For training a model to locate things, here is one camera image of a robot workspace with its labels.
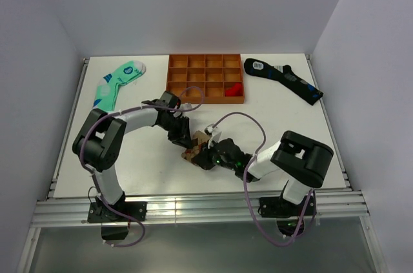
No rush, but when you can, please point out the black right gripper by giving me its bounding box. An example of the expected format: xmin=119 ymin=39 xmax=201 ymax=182
xmin=192 ymin=139 xmax=237 ymax=171

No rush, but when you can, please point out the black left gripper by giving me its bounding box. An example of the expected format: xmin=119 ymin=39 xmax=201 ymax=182
xmin=159 ymin=115 xmax=193 ymax=149

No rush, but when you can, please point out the brown argyle sock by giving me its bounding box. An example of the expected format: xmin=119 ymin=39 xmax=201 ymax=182
xmin=181 ymin=130 xmax=211 ymax=162

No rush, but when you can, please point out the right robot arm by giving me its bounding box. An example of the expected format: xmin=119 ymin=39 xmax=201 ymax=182
xmin=184 ymin=130 xmax=334 ymax=215

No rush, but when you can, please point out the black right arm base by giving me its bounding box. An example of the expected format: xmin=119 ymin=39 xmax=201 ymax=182
xmin=257 ymin=197 xmax=305 ymax=237

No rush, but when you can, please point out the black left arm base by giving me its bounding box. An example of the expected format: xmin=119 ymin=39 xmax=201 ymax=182
xmin=86 ymin=199 xmax=147 ymax=247

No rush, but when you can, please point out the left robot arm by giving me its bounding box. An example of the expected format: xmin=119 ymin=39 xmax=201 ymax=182
xmin=72 ymin=91 xmax=194 ymax=221

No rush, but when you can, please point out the orange compartment tray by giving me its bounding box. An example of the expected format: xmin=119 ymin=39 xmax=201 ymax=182
xmin=166 ymin=54 xmax=245 ymax=104

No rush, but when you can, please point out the red rolled sock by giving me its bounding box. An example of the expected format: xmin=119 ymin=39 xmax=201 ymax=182
xmin=225 ymin=83 xmax=243 ymax=97

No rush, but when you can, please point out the mint green sock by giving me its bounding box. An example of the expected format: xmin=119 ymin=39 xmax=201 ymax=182
xmin=92 ymin=61 xmax=146 ymax=112

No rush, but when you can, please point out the black blue sock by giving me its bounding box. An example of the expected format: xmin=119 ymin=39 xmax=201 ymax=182
xmin=244 ymin=58 xmax=323 ymax=105

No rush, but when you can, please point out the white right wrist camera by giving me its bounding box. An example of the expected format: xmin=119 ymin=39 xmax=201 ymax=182
xmin=205 ymin=124 xmax=222 ymax=148

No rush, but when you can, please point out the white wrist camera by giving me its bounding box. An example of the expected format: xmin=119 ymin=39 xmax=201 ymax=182
xmin=179 ymin=103 xmax=193 ymax=111
xmin=205 ymin=124 xmax=222 ymax=148

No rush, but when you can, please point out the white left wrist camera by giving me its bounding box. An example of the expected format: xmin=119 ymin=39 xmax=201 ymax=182
xmin=179 ymin=103 xmax=193 ymax=111

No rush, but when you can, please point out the aluminium frame rail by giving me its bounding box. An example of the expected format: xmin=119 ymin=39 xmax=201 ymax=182
xmin=30 ymin=190 xmax=370 ymax=228

